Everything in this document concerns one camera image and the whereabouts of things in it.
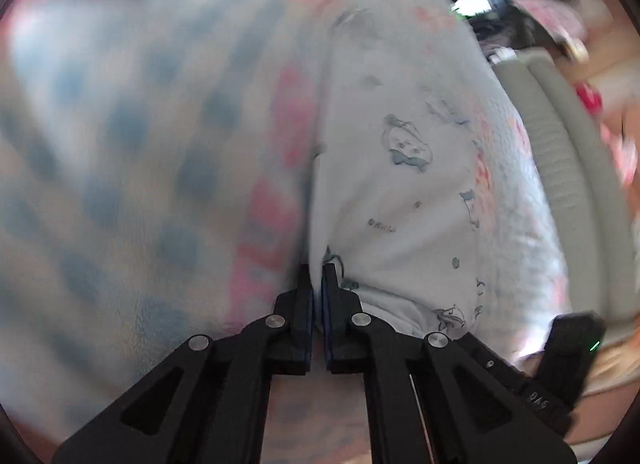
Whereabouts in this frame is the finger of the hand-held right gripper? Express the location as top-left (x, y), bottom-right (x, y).
top-left (457, 331), bottom-right (526, 397)

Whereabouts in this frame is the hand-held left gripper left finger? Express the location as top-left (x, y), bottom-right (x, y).
top-left (51, 264), bottom-right (315, 464)

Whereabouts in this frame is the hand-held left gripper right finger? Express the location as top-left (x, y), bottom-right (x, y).
top-left (321, 263), bottom-right (576, 464)

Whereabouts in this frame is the white cartoon print pajama top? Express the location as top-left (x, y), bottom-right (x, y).
top-left (305, 4), bottom-right (507, 341)

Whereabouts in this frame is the open wardrobe with hanging clothes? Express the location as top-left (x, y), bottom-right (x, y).
top-left (435, 0), bottom-right (532, 51)

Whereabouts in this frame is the grey padded bed headboard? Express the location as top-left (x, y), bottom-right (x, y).
top-left (415, 0), bottom-right (632, 337)

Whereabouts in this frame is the blue checked cartoon blanket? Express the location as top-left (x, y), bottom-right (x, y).
top-left (0, 0), bottom-right (573, 464)

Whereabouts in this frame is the red round plush toy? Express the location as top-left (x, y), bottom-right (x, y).
top-left (574, 81), bottom-right (604, 118)

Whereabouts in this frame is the pink hanging dress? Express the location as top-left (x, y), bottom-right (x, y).
top-left (510, 0), bottom-right (592, 61)

